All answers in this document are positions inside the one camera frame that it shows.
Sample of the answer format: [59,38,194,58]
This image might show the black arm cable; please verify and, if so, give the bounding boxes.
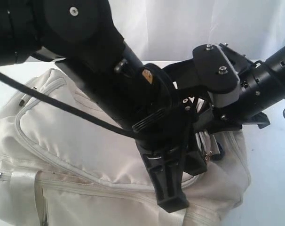
[0,67,138,139]

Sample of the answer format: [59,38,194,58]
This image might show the metal zipper pull ring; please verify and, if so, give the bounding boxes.
[202,150,216,164]

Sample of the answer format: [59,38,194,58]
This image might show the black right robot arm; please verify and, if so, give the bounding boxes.
[217,44,285,129]

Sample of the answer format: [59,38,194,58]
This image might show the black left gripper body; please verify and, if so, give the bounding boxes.
[123,63,241,174]

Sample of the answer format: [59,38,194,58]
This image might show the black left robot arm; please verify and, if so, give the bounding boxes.
[0,0,239,201]

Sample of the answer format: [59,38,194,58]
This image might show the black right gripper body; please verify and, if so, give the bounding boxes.
[217,43,270,129]

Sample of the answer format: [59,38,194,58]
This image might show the cream fabric duffel bag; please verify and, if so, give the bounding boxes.
[0,67,253,226]

